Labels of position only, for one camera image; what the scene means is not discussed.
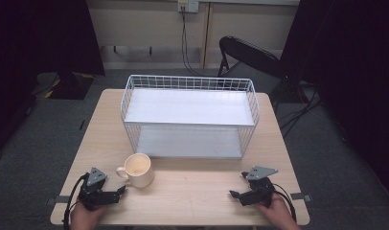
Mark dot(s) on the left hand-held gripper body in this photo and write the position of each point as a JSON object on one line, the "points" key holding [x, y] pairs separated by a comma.
{"points": [[94, 191]]}

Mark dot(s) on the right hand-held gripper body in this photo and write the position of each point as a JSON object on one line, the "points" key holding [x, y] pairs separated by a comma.
{"points": [[259, 188]]}

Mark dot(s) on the cream ceramic cup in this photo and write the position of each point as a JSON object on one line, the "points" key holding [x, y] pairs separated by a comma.
{"points": [[138, 169]]}

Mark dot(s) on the person's left hand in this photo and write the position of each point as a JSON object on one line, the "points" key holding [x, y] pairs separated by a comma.
{"points": [[84, 218]]}

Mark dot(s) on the person's right hand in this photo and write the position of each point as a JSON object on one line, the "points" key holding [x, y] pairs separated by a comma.
{"points": [[279, 214]]}

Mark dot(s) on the grey tape strip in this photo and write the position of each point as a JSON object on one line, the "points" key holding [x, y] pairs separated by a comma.
{"points": [[301, 196], [57, 200]]}

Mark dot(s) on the light wooden table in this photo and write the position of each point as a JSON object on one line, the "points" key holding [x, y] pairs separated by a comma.
{"points": [[189, 198]]}

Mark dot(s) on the small black floor object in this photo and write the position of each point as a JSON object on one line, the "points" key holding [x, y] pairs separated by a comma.
{"points": [[82, 124]]}

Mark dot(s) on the black yellow striped stand base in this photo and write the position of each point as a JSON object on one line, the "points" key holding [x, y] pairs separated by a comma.
{"points": [[66, 86]]}

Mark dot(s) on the black folding chair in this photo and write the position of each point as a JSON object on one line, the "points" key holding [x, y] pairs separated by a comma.
{"points": [[250, 54]]}

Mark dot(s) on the black curtain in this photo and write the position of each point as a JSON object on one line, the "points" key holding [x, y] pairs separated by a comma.
{"points": [[349, 64], [39, 48]]}

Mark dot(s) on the white wall socket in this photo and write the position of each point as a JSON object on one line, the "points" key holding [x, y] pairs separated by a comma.
{"points": [[188, 5]]}

